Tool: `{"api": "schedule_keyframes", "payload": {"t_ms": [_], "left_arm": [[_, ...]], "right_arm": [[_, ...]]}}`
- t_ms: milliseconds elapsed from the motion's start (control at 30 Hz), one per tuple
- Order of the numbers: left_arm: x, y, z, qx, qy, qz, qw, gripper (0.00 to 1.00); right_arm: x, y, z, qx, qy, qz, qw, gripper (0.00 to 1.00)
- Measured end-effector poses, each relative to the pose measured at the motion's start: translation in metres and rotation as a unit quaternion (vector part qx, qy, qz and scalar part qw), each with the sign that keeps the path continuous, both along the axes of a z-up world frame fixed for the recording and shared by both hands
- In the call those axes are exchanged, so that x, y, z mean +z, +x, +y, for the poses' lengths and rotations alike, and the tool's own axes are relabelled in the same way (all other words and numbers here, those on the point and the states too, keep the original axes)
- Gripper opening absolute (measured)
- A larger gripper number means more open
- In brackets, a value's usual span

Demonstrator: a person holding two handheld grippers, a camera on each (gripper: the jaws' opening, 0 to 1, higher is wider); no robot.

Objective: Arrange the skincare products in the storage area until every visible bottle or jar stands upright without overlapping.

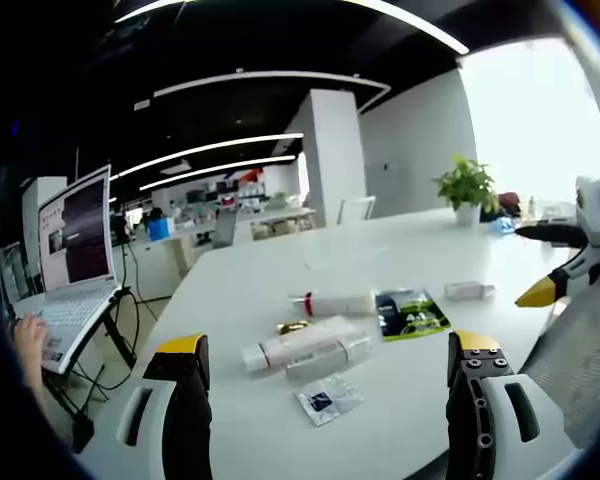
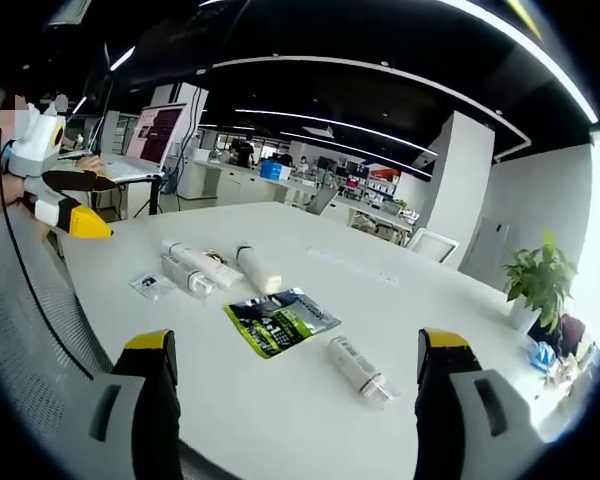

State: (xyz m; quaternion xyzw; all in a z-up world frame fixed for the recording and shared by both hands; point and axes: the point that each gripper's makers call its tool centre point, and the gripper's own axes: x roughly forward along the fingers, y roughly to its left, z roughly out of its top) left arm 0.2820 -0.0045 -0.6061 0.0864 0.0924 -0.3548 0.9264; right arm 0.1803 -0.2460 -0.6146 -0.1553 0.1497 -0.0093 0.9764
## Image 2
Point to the white labelled skincare bottle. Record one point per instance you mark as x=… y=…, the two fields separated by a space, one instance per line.
x=355 y=365

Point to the clear-capped white skincare bottle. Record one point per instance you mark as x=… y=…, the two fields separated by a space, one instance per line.
x=185 y=277

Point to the open white laptop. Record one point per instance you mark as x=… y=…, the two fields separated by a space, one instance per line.
x=152 y=135

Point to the white skincare tube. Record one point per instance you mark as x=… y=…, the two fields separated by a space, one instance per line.
x=207 y=265

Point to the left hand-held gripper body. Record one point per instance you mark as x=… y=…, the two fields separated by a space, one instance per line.
x=32 y=142

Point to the small clear skincare sachet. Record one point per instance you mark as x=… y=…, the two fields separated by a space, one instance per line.
x=150 y=285

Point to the blue storage box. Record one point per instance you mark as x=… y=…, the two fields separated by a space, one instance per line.
x=276 y=170

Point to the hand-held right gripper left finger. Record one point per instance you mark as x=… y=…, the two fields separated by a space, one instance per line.
x=140 y=400

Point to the dark red bag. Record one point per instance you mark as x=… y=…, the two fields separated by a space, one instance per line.
x=572 y=335

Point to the white counter cabinet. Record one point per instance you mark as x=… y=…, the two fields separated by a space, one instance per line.
x=220 y=182

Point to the green potted plant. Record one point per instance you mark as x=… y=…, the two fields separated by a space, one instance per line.
x=542 y=280

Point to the grey mesh chair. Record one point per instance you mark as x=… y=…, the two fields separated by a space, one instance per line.
x=25 y=340

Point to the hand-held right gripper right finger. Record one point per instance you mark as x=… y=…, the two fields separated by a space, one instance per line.
x=460 y=400

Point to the blue cloth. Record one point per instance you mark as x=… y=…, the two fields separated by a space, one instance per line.
x=542 y=356

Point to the beige skincare bottle black band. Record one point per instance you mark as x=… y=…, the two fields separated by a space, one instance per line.
x=255 y=267

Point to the small brown skincare packet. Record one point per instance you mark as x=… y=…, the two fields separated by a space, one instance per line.
x=215 y=257

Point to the green black skincare pouch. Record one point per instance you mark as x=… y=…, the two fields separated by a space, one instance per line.
x=280 y=322

